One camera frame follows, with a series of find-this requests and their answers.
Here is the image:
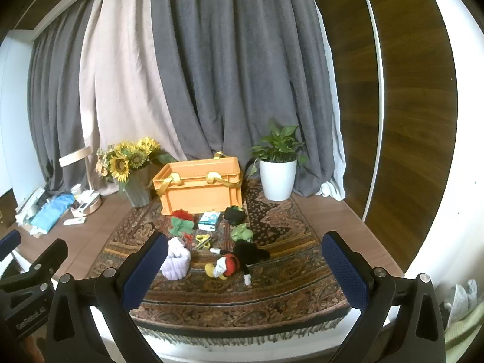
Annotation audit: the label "white plastic bag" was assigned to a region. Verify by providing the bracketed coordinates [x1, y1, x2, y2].
[444, 279, 479, 318]

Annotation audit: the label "blue cloth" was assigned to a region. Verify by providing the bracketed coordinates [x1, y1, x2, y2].
[30, 193, 75, 231]

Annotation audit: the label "black mouse plush toy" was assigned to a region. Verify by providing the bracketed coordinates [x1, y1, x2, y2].
[204, 240, 271, 286]

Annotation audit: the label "orange plastic crate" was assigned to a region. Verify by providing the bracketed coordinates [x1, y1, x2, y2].
[152, 152, 243, 215]

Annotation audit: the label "white plant pot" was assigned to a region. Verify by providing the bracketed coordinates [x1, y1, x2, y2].
[259, 159, 298, 202]

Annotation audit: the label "narrow grey curtain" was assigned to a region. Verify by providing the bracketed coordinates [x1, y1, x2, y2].
[26, 0, 103, 193]

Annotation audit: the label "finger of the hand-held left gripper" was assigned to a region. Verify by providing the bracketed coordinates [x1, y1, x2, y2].
[0, 230, 21, 261]
[0, 239, 69, 292]

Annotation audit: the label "patterned rug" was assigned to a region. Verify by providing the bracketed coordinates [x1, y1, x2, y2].
[86, 179, 352, 343]

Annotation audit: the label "wide grey curtain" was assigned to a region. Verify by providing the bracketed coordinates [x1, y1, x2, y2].
[151, 0, 337, 197]

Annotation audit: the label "dark green plush ball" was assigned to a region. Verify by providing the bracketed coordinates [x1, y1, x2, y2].
[224, 206, 246, 225]

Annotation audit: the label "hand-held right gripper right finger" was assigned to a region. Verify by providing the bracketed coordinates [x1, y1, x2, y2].
[321, 231, 447, 363]

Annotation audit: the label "light green plush toy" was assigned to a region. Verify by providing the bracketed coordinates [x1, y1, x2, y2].
[230, 224, 255, 242]

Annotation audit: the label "white round device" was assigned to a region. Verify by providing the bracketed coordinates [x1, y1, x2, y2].
[70, 191, 102, 216]

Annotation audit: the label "green leafy plant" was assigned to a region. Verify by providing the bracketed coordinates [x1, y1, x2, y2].
[247, 123, 307, 176]

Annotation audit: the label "pale green cloth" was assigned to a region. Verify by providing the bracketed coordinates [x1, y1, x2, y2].
[442, 306, 484, 356]

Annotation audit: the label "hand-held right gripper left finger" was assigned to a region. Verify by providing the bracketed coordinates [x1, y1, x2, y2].
[44, 231, 169, 363]

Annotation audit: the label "white sheer curtain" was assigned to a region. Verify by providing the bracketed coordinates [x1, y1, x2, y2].
[314, 0, 346, 201]

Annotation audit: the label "red and green plush toy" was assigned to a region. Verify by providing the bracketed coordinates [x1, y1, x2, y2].
[168, 209, 196, 237]

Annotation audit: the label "grey ribbed vase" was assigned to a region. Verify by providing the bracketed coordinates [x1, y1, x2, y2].
[123, 164, 154, 208]

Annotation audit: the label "lavender knitted plush toy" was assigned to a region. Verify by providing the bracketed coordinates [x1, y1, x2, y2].
[160, 236, 191, 280]

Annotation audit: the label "beige curtain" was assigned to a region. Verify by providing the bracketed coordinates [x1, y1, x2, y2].
[79, 0, 188, 197]

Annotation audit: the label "sunflower bouquet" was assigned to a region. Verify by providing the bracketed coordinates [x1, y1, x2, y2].
[95, 137, 178, 197]

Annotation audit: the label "blue white tissue packet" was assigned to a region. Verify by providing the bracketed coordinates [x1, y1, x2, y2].
[197, 212, 223, 232]

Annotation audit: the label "white flat boxes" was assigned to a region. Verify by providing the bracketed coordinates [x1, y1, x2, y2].
[15, 185, 50, 227]

